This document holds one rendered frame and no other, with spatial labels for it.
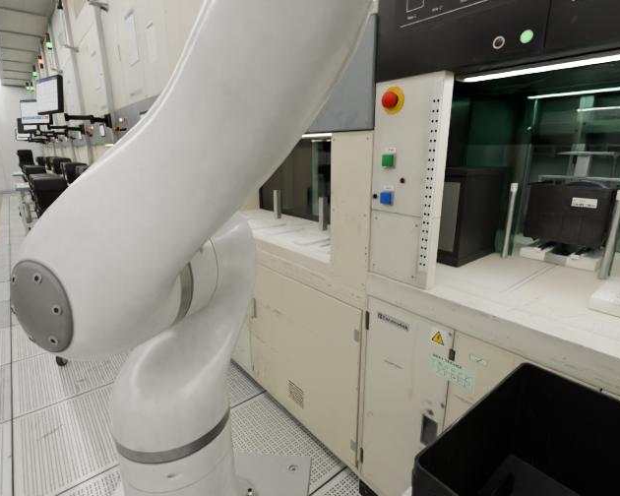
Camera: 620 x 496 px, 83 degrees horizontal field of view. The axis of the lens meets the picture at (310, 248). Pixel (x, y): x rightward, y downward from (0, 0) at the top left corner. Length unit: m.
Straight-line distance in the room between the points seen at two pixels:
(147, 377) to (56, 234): 0.17
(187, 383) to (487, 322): 0.71
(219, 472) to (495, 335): 0.67
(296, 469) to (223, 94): 0.54
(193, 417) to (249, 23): 0.33
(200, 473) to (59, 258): 0.26
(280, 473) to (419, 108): 0.81
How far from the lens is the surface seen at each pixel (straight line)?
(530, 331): 0.89
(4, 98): 13.89
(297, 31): 0.23
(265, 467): 0.64
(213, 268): 0.35
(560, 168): 1.75
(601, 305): 1.05
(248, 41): 0.23
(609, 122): 1.31
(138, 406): 0.39
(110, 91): 3.77
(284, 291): 1.47
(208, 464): 0.44
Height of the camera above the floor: 1.23
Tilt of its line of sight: 16 degrees down
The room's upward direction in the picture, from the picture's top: straight up
